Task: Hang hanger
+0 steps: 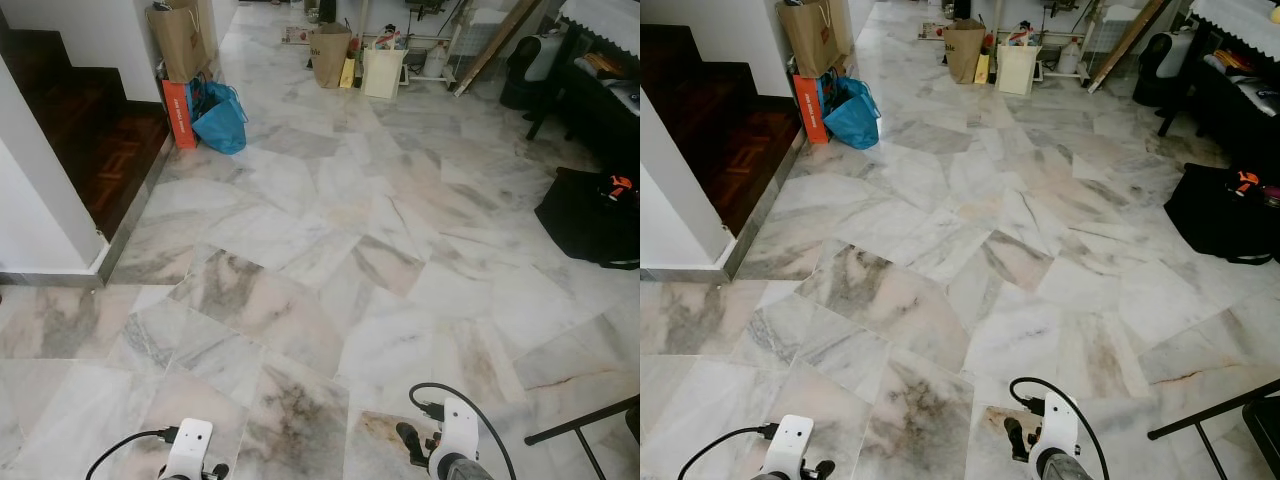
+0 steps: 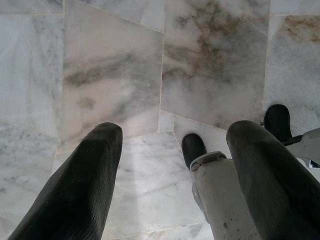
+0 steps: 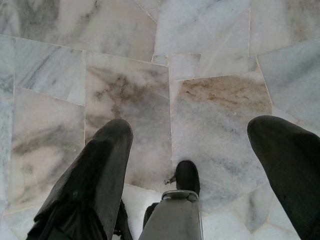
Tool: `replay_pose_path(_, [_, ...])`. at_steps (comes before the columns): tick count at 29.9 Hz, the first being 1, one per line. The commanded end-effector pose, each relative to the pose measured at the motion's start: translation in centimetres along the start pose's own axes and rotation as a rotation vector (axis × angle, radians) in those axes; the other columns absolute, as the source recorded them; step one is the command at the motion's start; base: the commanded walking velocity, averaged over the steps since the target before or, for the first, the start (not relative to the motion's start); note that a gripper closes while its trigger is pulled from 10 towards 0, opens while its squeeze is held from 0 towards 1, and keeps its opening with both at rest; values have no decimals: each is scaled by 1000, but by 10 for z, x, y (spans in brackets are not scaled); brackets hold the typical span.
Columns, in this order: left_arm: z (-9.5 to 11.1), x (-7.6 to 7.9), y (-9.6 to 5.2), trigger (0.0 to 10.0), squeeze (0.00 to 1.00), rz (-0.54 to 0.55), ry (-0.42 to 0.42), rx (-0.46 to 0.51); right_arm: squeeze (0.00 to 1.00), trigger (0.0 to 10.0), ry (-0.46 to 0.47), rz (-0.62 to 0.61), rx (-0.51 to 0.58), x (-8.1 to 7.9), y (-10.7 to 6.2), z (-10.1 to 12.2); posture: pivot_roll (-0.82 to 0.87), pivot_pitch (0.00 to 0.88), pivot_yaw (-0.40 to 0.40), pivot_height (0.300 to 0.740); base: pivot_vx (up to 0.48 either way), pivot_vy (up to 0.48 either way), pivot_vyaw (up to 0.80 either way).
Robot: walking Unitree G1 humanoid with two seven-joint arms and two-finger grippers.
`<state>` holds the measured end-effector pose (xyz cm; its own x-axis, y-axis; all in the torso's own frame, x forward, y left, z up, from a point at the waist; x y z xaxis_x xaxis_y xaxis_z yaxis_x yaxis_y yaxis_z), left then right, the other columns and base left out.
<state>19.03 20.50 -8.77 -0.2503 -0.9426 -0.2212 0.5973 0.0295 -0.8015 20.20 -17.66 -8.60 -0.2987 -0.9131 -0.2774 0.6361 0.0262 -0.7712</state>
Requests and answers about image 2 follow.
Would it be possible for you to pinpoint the black robot left foot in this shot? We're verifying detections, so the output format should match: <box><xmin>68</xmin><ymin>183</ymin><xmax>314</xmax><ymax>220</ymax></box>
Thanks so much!
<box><xmin>181</xmin><ymin>133</ymin><xmax>208</xmax><ymax>171</ymax></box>

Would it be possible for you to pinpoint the black robot right foot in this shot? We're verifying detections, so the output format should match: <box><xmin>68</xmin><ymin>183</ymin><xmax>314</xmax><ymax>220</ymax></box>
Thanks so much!
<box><xmin>264</xmin><ymin>104</ymin><xmax>303</xmax><ymax>146</ymax></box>

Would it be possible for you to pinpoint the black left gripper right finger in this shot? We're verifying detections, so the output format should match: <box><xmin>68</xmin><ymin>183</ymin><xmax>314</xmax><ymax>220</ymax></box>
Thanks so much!
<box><xmin>226</xmin><ymin>120</ymin><xmax>320</xmax><ymax>240</ymax></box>

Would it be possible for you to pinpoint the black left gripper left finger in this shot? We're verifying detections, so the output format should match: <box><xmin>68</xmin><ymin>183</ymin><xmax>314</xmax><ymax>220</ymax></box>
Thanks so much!
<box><xmin>7</xmin><ymin>121</ymin><xmax>124</xmax><ymax>240</ymax></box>

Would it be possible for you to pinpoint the black robot foot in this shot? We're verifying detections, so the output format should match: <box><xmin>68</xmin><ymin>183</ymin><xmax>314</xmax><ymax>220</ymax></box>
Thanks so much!
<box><xmin>181</xmin><ymin>133</ymin><xmax>208</xmax><ymax>171</ymax></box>
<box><xmin>264</xmin><ymin>104</ymin><xmax>303</xmax><ymax>146</ymax></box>

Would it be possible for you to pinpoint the silver robot left leg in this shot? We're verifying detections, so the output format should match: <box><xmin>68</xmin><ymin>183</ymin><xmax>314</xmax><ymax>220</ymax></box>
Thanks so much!
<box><xmin>189</xmin><ymin>151</ymin><xmax>262</xmax><ymax>240</ymax></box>

